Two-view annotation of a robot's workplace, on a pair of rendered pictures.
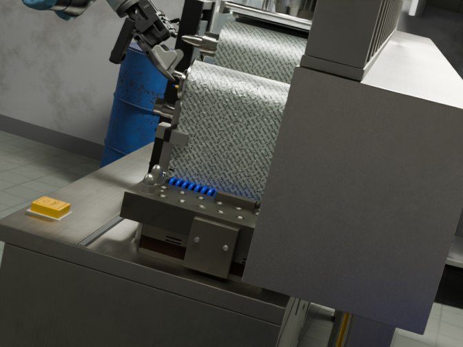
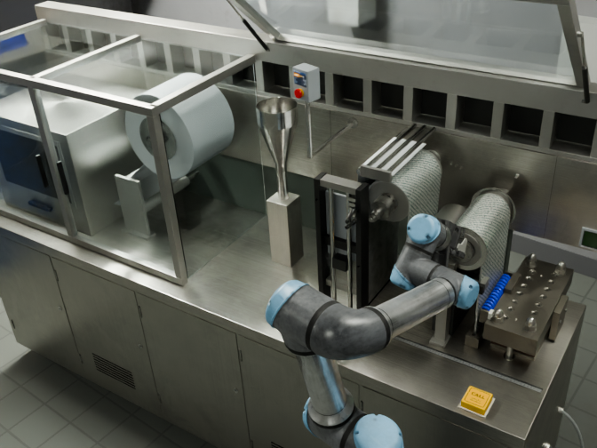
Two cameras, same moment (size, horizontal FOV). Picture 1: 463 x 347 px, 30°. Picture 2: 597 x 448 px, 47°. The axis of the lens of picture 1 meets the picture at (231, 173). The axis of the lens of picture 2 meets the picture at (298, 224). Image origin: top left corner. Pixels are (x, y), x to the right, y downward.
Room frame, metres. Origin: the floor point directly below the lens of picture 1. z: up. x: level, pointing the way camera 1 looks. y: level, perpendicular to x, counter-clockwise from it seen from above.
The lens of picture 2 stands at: (1.73, 1.86, 2.43)
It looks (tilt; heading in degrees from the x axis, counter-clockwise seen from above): 32 degrees down; 296
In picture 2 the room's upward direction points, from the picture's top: 4 degrees counter-clockwise
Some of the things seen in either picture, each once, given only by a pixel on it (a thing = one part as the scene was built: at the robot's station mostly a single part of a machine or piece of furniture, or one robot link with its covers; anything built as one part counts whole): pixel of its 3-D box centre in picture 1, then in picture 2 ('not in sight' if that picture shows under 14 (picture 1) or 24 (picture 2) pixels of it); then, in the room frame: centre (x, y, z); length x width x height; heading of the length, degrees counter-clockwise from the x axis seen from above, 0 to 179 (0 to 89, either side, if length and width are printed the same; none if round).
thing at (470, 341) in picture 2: not in sight; (487, 316); (1.95, 0.03, 0.92); 0.28 x 0.04 x 0.04; 81
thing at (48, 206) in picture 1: (50, 207); (476, 400); (1.91, 0.39, 0.91); 0.07 x 0.07 x 0.02; 81
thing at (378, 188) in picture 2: not in sight; (406, 184); (2.26, -0.03, 1.34); 0.25 x 0.14 x 0.14; 81
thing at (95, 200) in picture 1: (244, 167); (231, 256); (2.95, -0.04, 0.88); 2.52 x 0.66 x 0.04; 171
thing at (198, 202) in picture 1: (217, 219); (529, 302); (1.83, 0.01, 1.00); 0.40 x 0.16 x 0.06; 81
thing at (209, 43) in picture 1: (213, 45); (384, 206); (2.28, 0.12, 1.34); 0.06 x 0.06 x 0.06; 81
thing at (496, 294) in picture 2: (212, 195); (497, 293); (1.93, 0.03, 1.03); 0.21 x 0.04 x 0.03; 81
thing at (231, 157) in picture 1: (220, 158); (492, 270); (1.95, 0.03, 1.11); 0.23 x 0.01 x 0.18; 81
